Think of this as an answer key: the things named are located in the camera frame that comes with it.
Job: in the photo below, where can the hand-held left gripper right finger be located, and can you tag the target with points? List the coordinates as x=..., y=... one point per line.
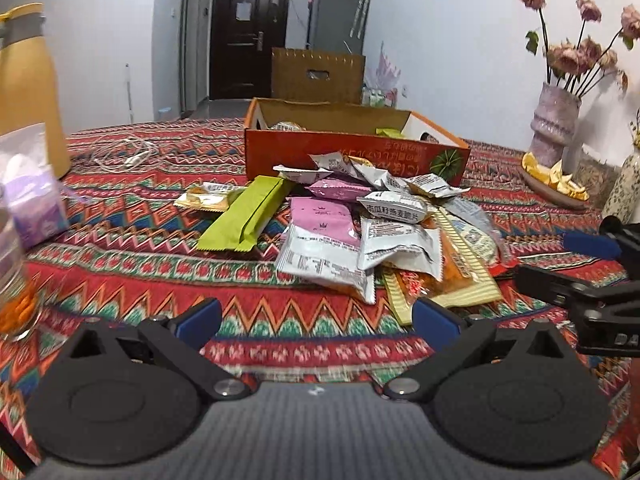
x=435, y=317

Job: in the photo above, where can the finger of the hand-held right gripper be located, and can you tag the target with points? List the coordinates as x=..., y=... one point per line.
x=550, y=286
x=590, y=246

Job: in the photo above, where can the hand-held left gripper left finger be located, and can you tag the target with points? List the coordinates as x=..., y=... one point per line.
x=202, y=317

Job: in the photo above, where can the orange snack packet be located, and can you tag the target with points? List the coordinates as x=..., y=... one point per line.
x=457, y=270

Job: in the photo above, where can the pile of snack packets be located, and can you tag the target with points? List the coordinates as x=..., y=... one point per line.
x=390, y=240

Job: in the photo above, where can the long green snack packet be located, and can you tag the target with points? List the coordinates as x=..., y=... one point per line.
x=240, y=215

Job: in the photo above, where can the golden brown snack packet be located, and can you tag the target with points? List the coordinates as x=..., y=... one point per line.
x=207, y=200

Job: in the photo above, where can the orange cardboard box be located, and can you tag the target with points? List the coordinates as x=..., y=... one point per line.
x=325, y=150

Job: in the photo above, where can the white floral vase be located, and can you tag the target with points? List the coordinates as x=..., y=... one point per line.
x=625, y=190

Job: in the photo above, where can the shallow plate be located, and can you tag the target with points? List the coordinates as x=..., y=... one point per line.
x=545, y=191

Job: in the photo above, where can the clear lidded jar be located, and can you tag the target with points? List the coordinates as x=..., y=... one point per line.
x=597, y=175

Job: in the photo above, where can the plate of yellow chips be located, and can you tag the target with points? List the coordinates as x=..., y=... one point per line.
x=557, y=177

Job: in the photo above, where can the yellow flower branches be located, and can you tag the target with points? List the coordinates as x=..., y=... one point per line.
x=636, y=132

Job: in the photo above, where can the pink ribbed vase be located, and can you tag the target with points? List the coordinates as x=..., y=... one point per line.
x=552, y=120

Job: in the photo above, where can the glass cup of tea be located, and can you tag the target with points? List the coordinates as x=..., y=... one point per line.
x=15, y=305

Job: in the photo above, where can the dried pink roses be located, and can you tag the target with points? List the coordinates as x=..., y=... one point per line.
x=570, y=57

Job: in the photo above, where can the yellow-green snack packet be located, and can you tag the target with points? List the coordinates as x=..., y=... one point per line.
x=391, y=133

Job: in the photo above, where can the purple tissue pack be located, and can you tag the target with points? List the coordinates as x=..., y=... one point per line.
x=35, y=200

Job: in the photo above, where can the pale round snack packet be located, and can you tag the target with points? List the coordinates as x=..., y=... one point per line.
x=286, y=126

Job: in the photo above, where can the brown cardboard box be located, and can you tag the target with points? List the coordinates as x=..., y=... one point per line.
x=290, y=80

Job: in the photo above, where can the dark brown entrance door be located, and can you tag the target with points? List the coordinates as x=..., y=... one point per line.
x=225, y=60

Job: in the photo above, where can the yellow thermos jug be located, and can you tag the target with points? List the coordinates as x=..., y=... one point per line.
x=30, y=100

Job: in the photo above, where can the grey interior door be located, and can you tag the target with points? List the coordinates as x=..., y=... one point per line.
x=192, y=35

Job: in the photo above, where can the grey refrigerator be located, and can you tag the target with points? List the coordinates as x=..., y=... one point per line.
x=330, y=25

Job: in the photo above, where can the white folded umbrella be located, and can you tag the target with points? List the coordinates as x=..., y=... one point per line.
x=361, y=10

